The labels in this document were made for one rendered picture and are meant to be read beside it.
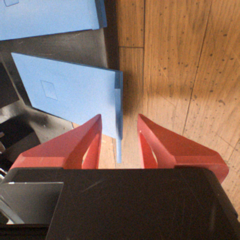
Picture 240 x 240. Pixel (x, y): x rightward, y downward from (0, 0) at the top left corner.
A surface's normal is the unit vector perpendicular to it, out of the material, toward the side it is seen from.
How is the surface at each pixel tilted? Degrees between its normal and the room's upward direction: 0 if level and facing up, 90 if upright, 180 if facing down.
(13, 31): 0
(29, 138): 90
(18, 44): 0
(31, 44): 0
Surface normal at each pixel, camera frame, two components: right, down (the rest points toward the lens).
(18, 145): 0.87, 0.24
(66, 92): -0.49, 0.52
